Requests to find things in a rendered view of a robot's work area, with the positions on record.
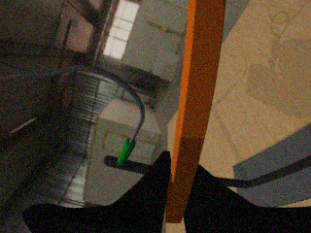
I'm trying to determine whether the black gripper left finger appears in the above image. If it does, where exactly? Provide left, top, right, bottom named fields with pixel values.
left=22, top=150, right=171, bottom=233

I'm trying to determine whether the orange handle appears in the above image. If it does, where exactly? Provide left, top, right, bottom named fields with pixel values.
left=166, top=0, right=226, bottom=224

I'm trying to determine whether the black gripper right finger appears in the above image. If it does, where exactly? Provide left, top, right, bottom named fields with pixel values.
left=184, top=164, right=311, bottom=233

